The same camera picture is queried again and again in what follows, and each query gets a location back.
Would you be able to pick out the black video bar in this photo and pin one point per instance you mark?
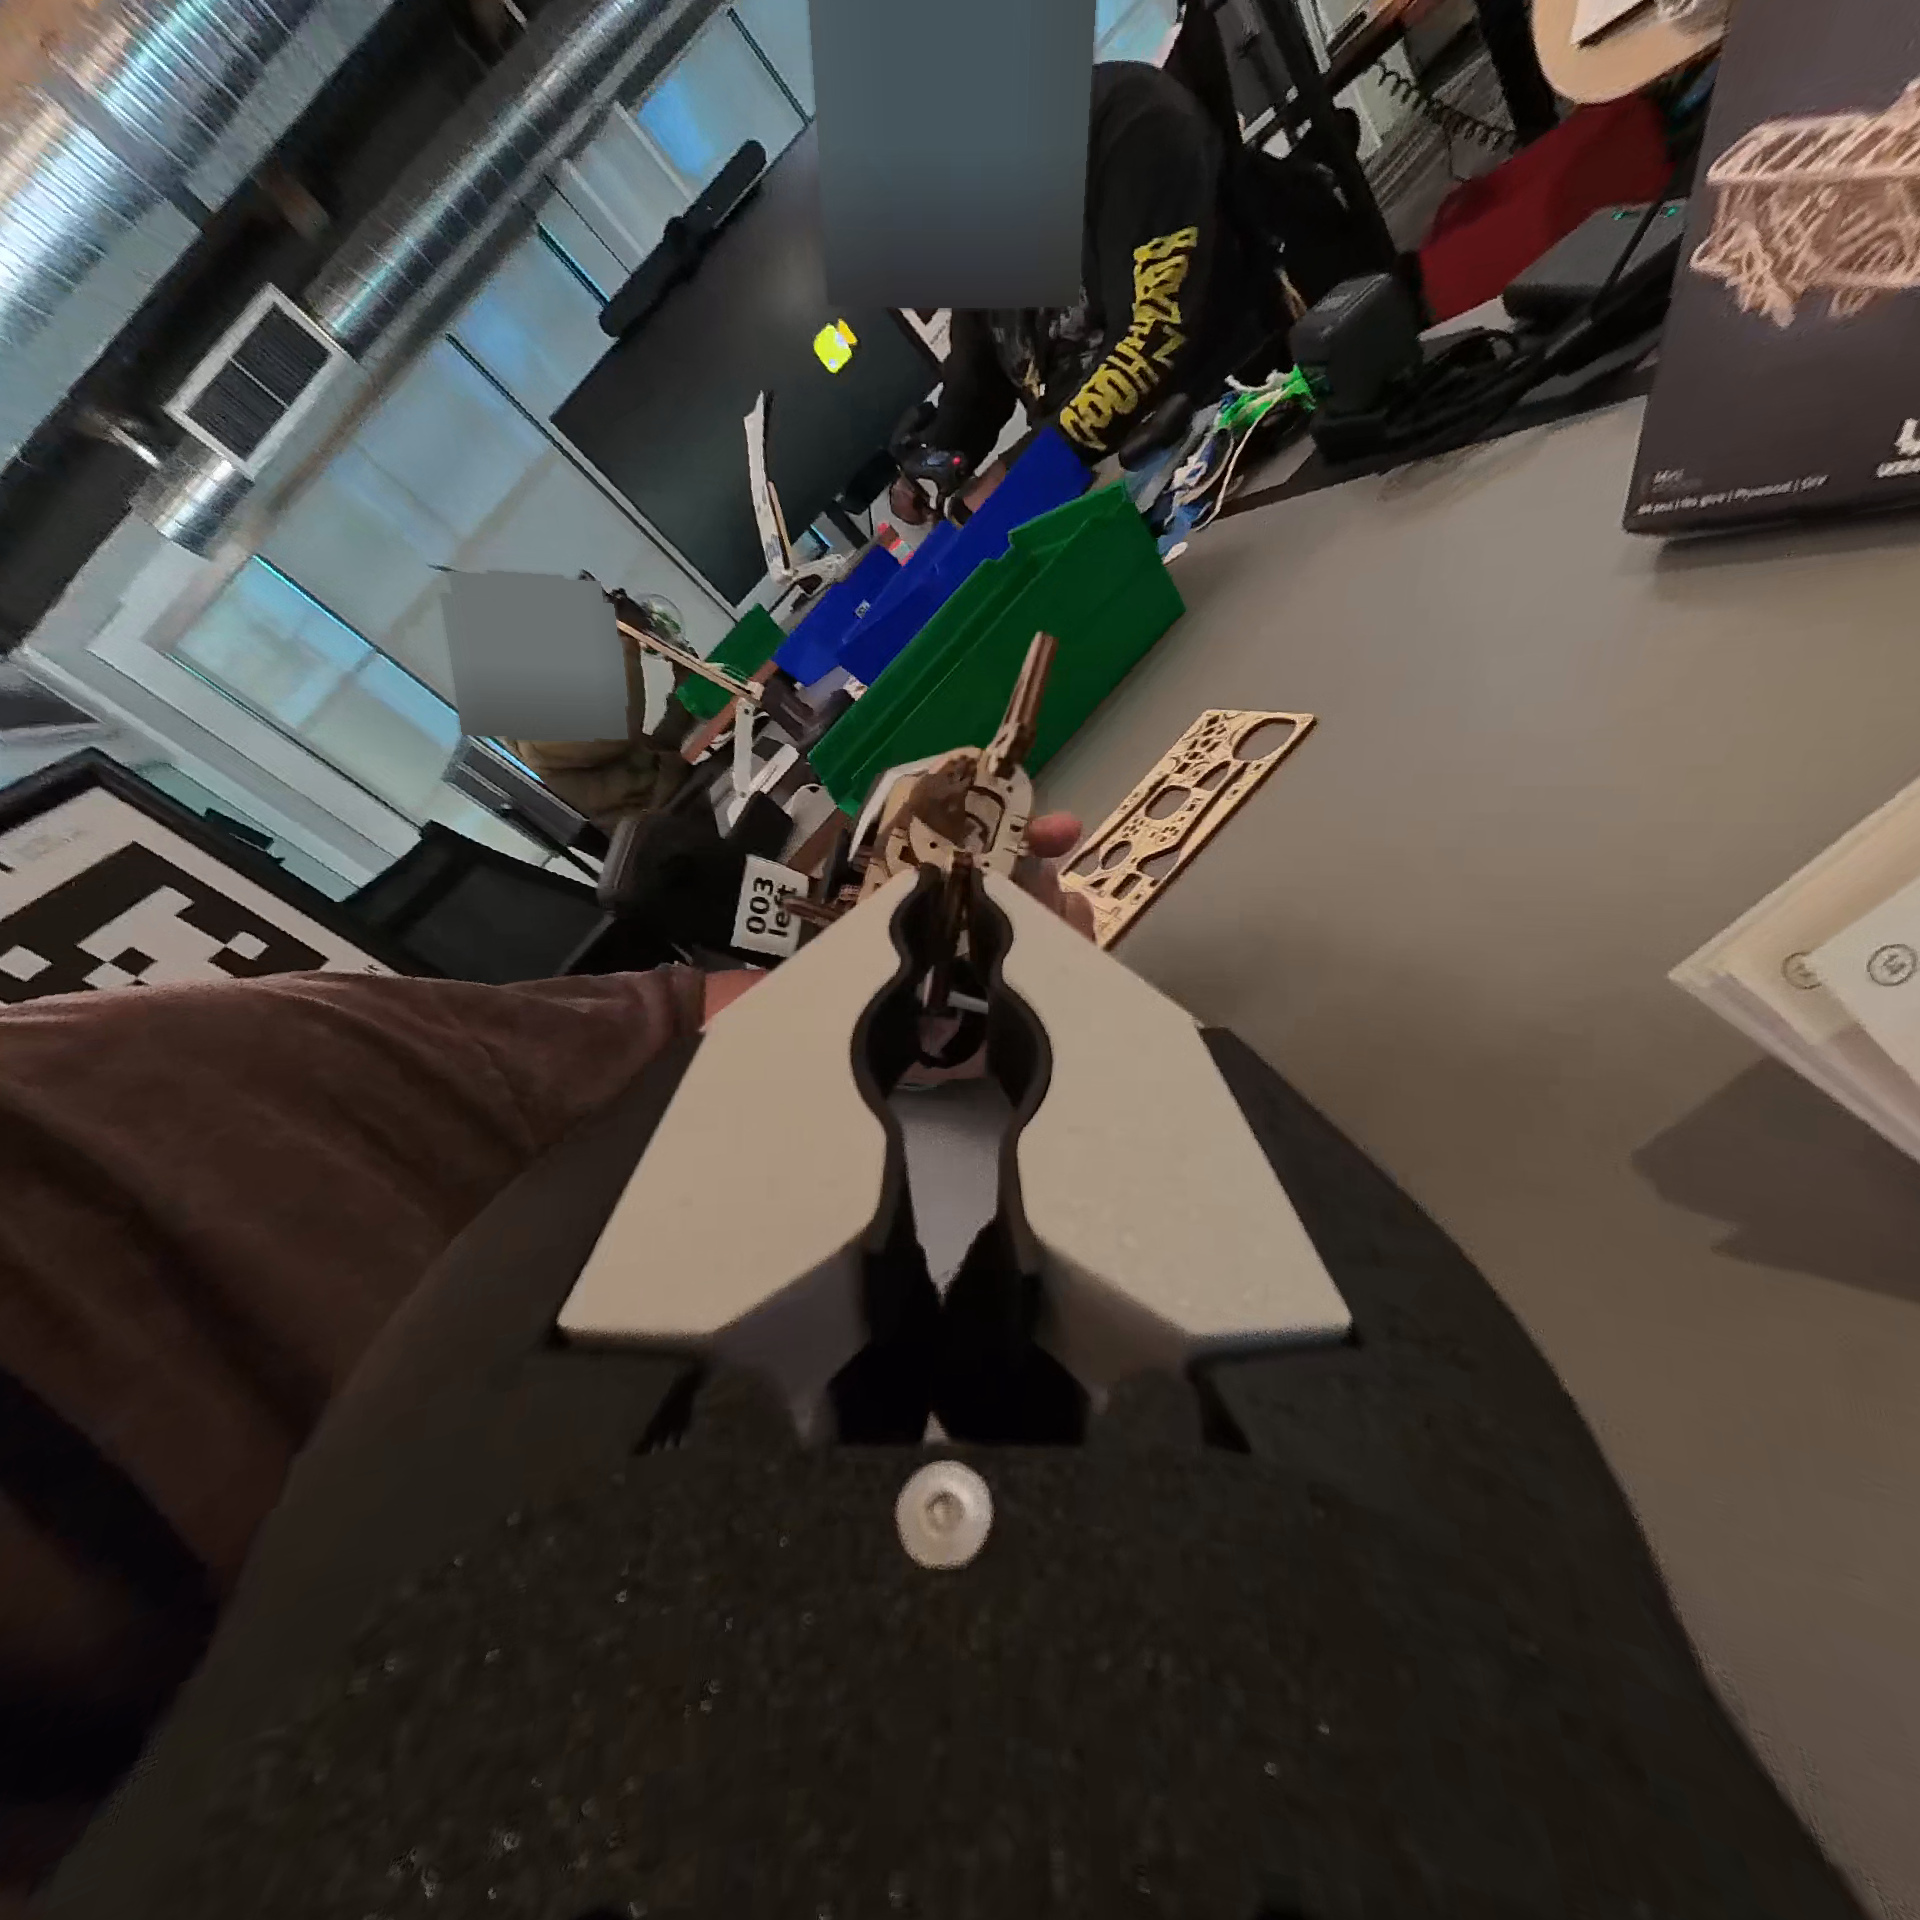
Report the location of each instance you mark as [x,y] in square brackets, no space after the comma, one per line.
[683,249]

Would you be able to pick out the black charger block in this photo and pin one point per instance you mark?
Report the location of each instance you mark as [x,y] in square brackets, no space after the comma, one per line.
[1357,362]

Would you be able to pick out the blue plastic bin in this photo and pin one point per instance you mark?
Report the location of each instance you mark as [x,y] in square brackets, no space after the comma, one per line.
[1022,489]
[846,623]

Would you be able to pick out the black flat device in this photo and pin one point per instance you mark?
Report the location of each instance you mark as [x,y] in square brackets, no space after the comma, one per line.
[1590,264]

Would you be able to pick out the black and white marker board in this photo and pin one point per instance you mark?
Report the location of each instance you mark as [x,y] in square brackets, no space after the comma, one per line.
[91,901]

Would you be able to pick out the round wooden table top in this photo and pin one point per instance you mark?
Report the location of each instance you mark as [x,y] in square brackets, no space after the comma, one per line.
[1620,60]

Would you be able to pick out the black model kit box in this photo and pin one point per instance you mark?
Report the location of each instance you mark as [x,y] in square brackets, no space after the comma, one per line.
[1800,391]

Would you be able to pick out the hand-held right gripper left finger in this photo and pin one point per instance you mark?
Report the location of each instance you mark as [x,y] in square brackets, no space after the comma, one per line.
[720,1185]

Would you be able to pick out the person's left forearm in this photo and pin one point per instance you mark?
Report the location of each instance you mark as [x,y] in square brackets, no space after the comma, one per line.
[299,1157]

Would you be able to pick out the small green plastic bin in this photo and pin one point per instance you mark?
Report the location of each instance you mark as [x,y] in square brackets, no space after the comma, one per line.
[733,653]

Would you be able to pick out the large green plastic bin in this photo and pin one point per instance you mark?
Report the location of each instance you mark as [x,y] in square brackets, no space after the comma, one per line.
[1022,630]

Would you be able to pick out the white vent grille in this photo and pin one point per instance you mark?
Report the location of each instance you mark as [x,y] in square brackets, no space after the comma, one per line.
[263,376]

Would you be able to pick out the wooden mechanical model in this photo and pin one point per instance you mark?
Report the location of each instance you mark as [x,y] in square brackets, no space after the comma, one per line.
[948,811]

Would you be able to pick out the red bag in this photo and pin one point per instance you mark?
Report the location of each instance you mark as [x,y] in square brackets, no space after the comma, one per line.
[1561,210]

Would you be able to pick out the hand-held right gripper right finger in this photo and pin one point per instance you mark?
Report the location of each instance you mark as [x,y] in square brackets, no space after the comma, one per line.
[1185,1185]

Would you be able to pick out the laser-cut wooden part sheet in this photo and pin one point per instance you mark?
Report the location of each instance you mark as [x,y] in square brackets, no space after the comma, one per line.
[1200,780]

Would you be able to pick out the white instruction booklet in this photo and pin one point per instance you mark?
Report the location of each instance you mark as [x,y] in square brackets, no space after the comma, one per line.
[1838,1021]

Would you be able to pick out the person's left hand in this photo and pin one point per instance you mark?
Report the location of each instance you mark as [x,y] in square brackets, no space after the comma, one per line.
[1049,836]

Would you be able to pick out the silver air duct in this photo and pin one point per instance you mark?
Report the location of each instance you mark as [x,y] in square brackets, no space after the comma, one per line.
[435,226]
[135,165]

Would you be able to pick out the black wall screen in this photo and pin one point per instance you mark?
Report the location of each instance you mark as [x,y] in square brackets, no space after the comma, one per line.
[706,449]

